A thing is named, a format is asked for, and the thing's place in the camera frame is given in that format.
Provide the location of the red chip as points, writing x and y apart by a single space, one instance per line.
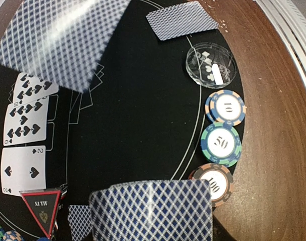
220 180

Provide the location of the grey card deck box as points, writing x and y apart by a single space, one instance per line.
153 210

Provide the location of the dealt card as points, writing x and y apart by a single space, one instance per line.
79 219
179 20

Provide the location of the nine of spades card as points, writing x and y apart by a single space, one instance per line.
26 123

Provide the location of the ten of spades card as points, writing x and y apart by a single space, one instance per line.
28 88

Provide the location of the red triangle marker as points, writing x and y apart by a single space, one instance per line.
43 205

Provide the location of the two of spades card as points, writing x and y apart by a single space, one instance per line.
23 169

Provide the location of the round black poker mat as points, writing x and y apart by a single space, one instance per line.
141 119

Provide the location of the aluminium front rail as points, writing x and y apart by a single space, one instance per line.
290 24

